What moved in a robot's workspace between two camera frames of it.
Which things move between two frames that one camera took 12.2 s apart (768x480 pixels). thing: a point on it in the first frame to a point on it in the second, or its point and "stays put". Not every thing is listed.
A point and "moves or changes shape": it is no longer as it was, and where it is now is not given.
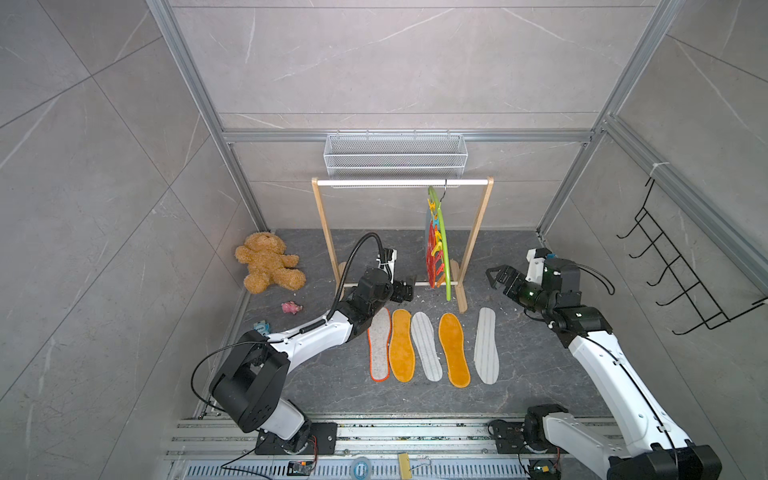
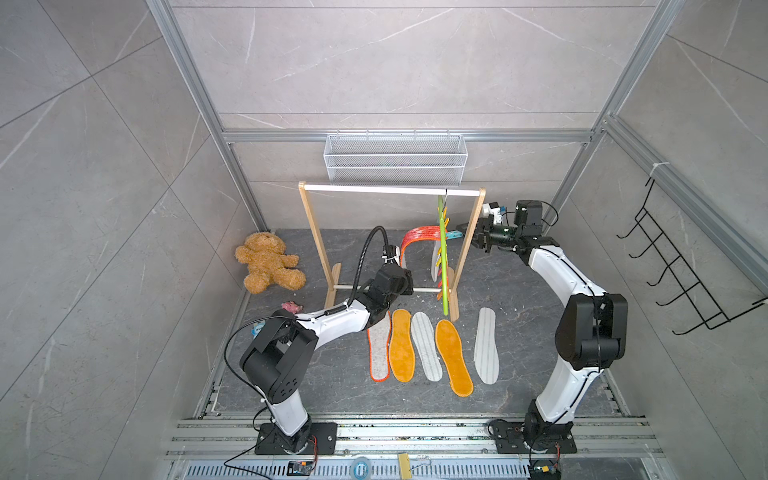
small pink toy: (291, 307) stays put
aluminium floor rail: (367, 449) stays put
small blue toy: (262, 327) stays put
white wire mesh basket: (396, 158) stays put
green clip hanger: (433, 204) moves or changes shape
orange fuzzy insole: (450, 334) moves or changes shape
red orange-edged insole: (434, 261) to (427, 232)
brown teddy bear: (267, 263) stays put
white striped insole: (424, 339) stays put
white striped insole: (486, 354) stays put
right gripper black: (517, 280) to (482, 236)
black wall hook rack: (710, 311) stays put
